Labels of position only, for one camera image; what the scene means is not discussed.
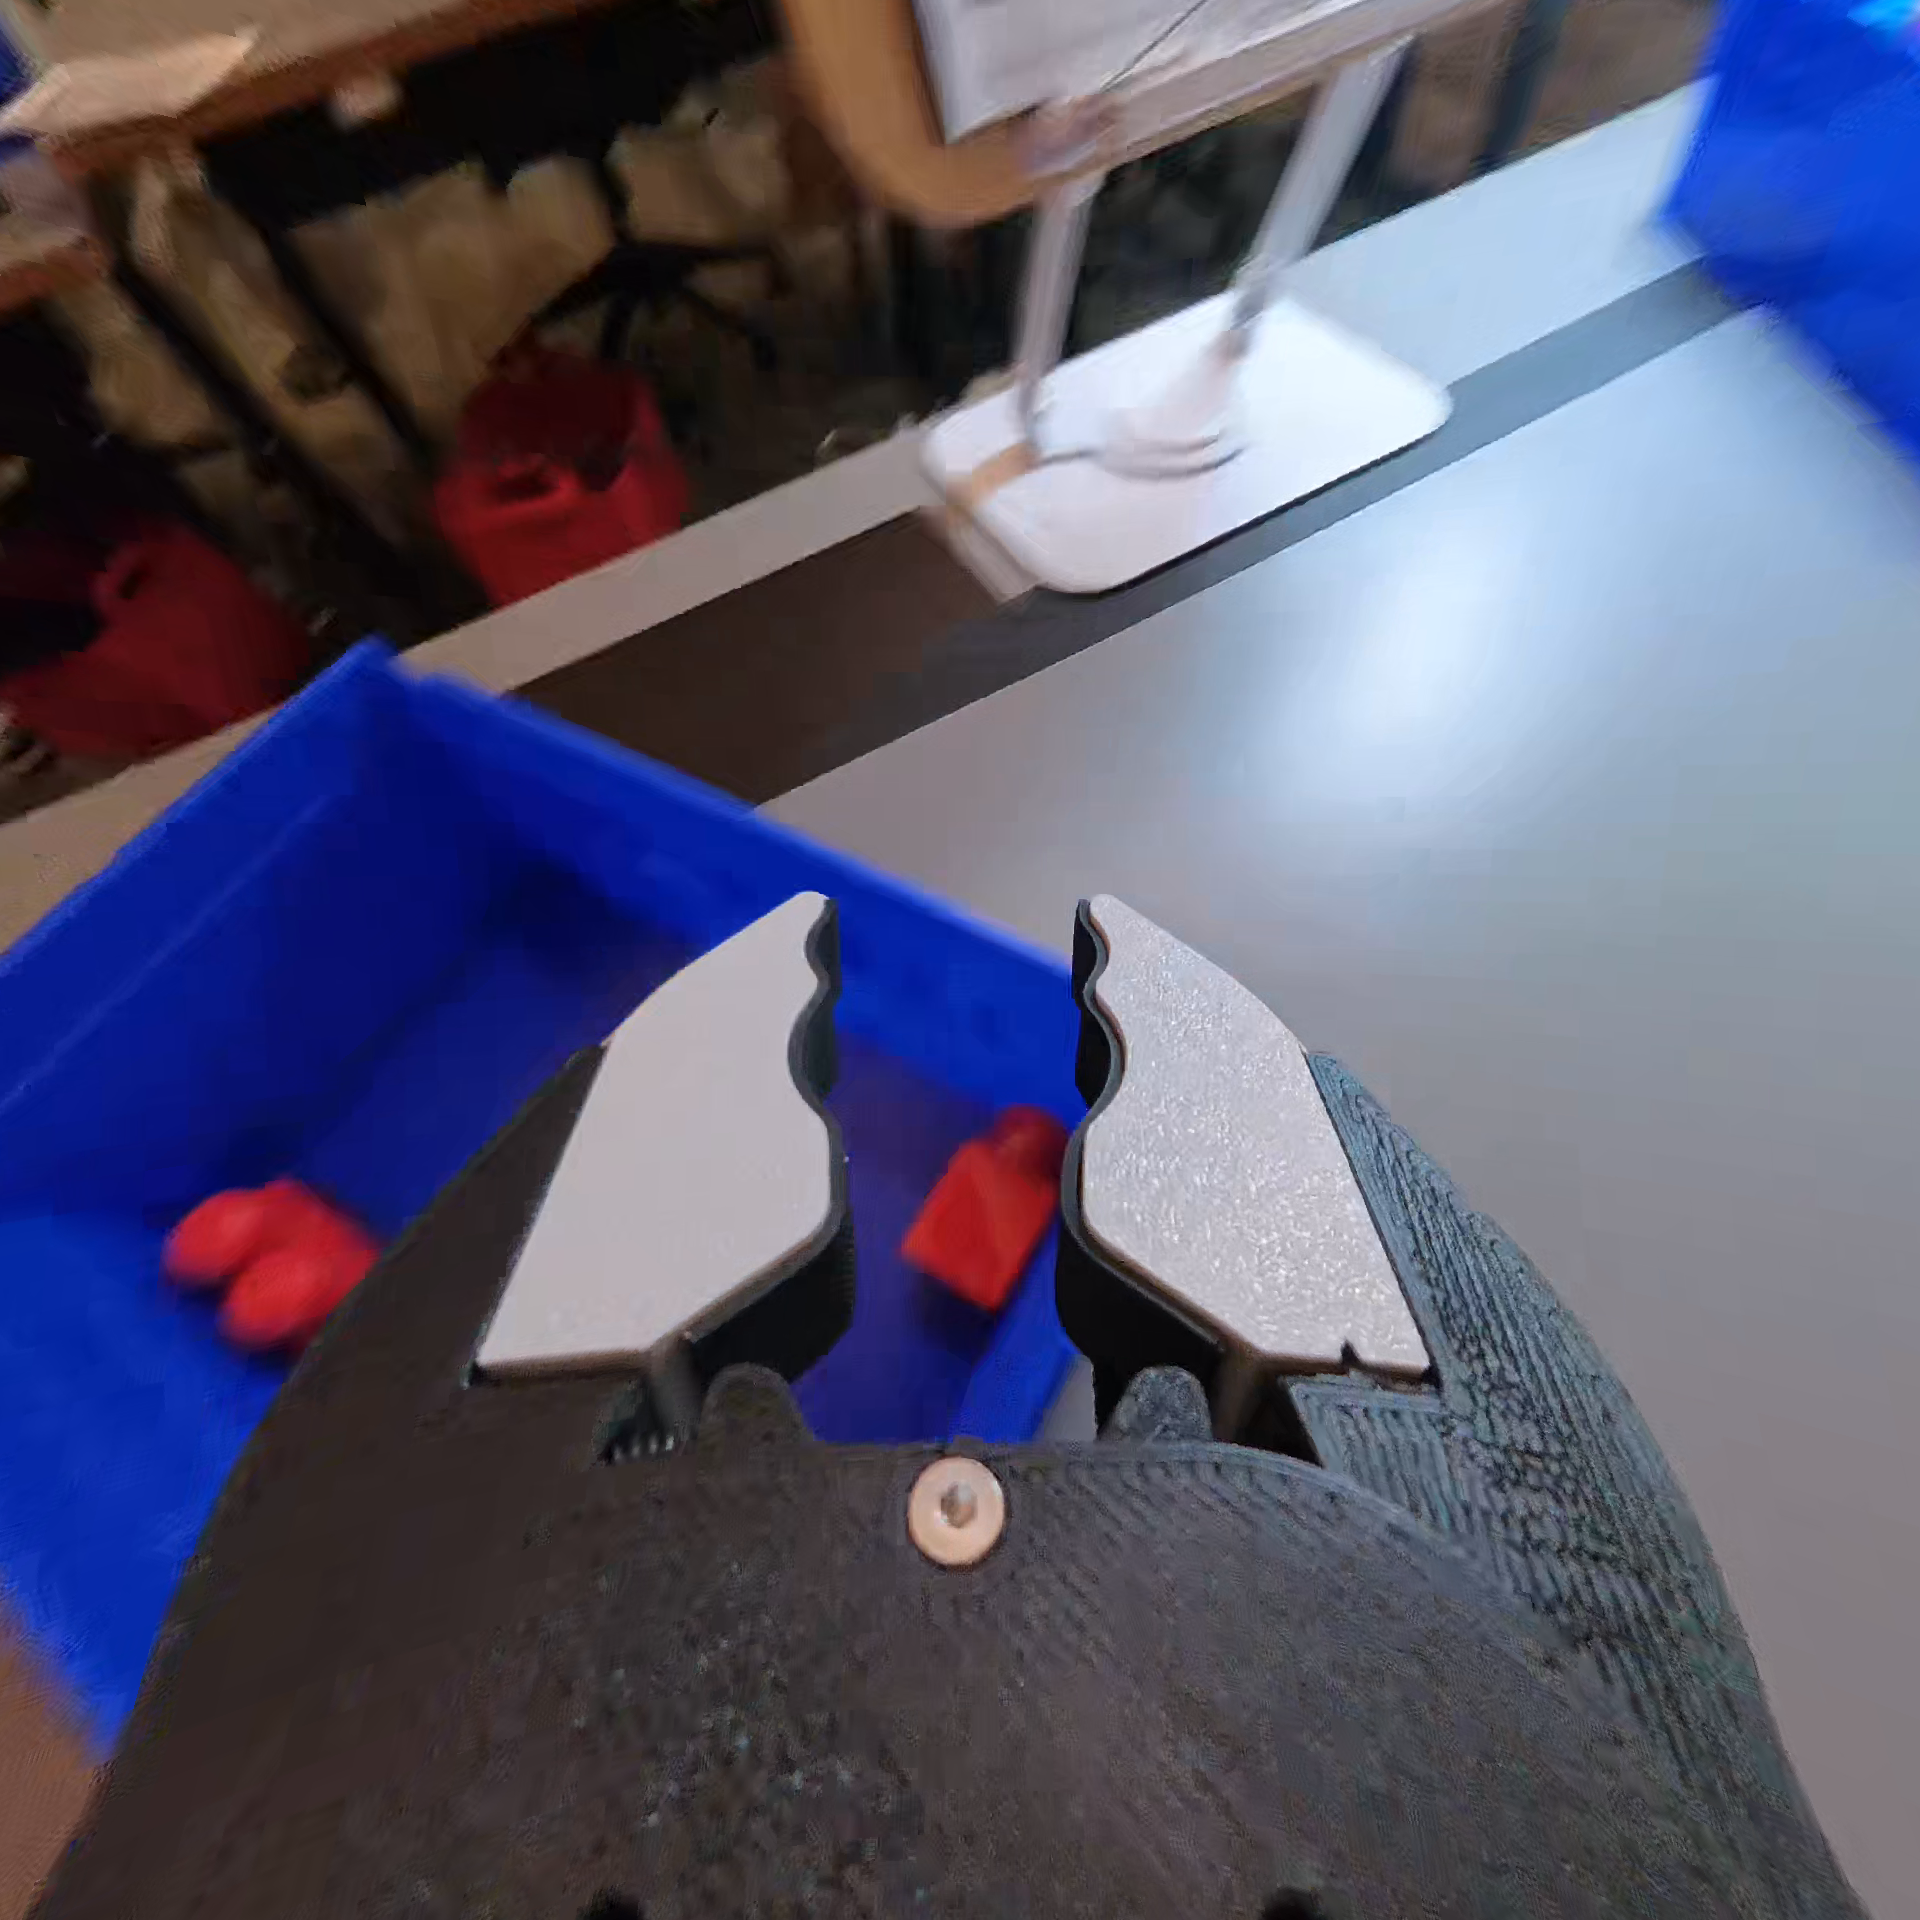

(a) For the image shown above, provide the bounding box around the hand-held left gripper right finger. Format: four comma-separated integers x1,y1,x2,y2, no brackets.
1057,894,1433,1438

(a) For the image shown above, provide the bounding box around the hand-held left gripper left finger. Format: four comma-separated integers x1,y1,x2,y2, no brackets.
471,892,859,1434

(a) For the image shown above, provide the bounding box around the red two-stud mega block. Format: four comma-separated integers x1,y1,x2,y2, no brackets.
162,1177,380,1353

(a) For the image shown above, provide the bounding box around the blue plastic bin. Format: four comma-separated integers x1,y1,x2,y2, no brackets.
0,639,1086,1758
1658,0,1920,466

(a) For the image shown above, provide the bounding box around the red plastic jerrycan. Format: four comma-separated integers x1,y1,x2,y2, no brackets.
435,352,694,608
0,526,308,759

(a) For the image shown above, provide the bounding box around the white document stand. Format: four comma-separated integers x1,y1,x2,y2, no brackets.
920,47,1455,600

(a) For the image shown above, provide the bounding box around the instruction sheet on white stand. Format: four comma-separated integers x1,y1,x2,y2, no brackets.
780,0,1052,232

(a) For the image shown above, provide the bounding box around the printed instruction sheet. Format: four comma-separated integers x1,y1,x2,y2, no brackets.
913,0,1489,144

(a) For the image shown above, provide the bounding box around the long grey table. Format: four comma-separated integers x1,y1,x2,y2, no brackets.
0,0,707,302

